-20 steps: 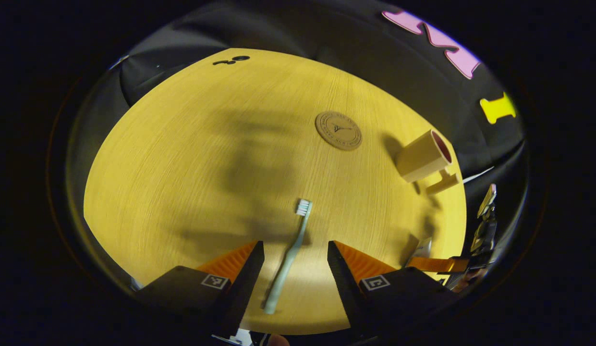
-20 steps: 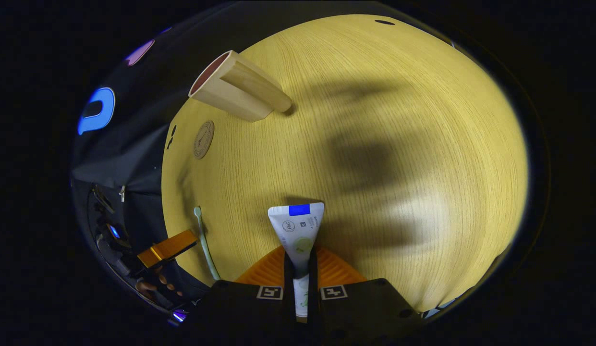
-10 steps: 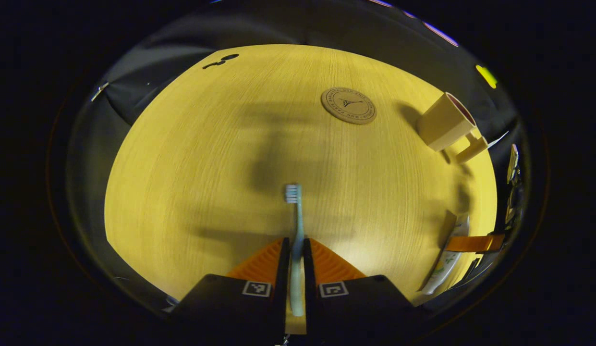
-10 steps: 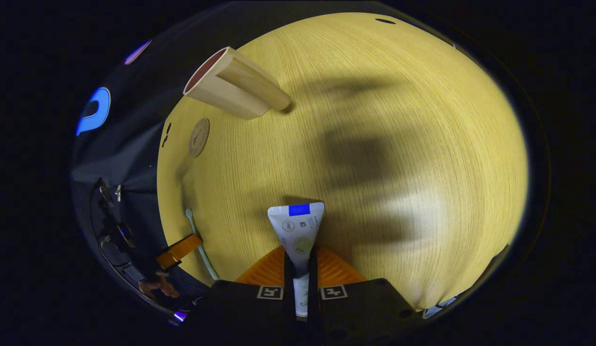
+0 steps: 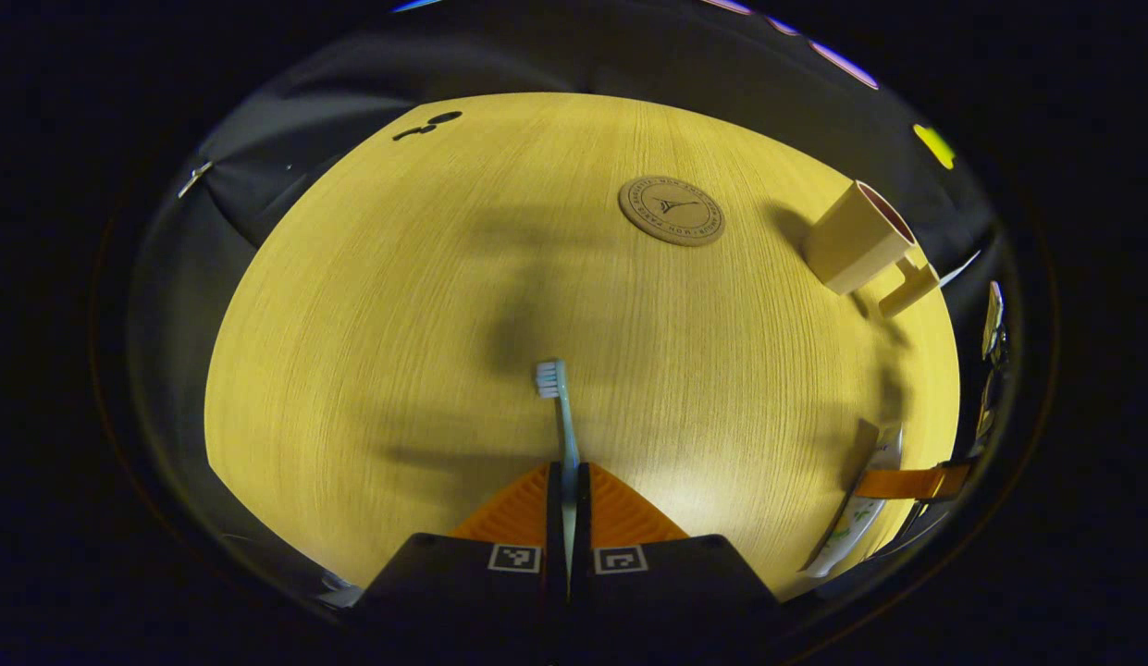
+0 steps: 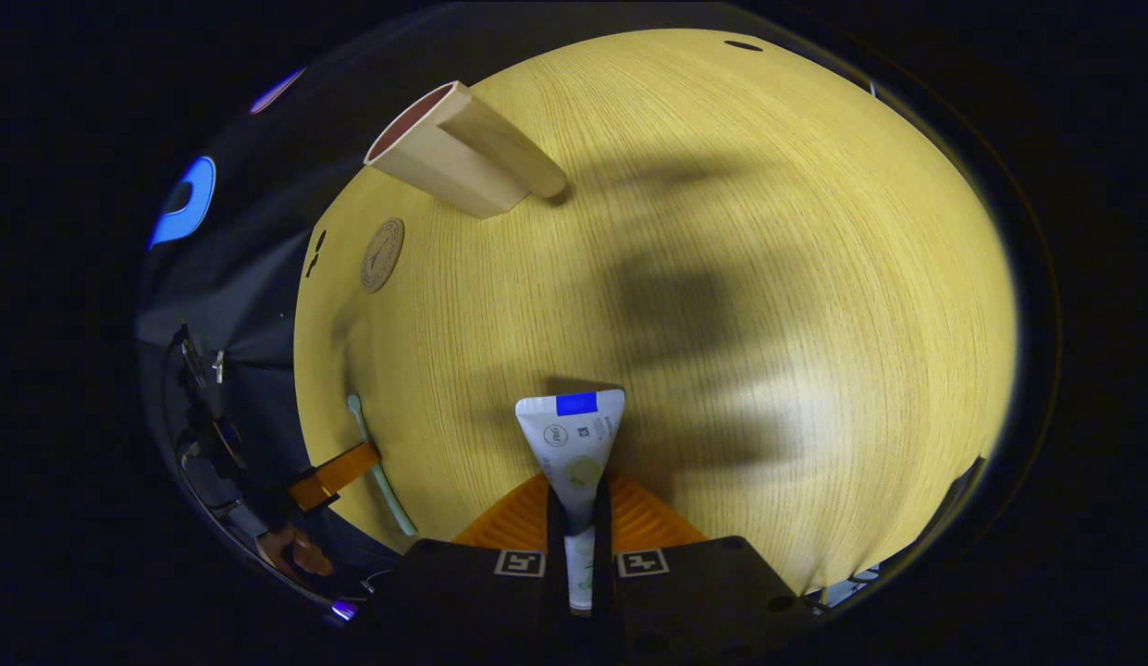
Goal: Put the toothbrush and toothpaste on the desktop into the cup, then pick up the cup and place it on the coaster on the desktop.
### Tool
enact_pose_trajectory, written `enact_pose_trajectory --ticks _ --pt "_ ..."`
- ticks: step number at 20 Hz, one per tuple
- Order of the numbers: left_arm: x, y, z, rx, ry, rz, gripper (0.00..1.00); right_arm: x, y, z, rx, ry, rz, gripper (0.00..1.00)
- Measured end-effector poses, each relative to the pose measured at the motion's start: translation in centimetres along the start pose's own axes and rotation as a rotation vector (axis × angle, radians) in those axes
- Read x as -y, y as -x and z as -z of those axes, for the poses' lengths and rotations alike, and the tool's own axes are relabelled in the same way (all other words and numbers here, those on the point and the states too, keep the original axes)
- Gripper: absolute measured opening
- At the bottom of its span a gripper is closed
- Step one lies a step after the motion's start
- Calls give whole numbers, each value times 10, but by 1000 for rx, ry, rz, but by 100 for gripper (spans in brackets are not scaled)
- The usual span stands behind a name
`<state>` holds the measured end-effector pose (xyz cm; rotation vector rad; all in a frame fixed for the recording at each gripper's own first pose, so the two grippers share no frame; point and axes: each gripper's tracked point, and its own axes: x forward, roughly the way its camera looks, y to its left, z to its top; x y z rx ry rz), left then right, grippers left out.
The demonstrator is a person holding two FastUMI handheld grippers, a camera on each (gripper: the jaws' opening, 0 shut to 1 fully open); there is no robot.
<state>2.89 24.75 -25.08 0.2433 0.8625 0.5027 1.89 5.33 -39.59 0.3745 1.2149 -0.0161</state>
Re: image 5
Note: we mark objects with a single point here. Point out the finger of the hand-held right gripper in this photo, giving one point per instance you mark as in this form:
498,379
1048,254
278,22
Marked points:
911,482

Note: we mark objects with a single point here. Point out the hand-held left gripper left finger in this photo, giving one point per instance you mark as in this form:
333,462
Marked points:
555,527

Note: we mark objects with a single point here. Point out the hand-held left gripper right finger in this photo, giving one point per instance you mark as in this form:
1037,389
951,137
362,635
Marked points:
583,527

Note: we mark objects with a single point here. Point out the white toothpaste tube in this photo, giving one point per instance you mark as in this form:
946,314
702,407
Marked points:
856,527

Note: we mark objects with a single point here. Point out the light green toothbrush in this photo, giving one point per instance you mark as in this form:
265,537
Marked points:
566,435

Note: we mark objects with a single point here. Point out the beige cup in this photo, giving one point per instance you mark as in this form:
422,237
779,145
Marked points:
856,240

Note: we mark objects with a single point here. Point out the round cork coaster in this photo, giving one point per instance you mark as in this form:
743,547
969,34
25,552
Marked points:
671,211

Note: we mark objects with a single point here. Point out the wooden desktop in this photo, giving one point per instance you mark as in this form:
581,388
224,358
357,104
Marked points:
444,324

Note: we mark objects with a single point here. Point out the silver cloth clip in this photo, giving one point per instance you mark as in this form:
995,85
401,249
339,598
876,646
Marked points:
194,178

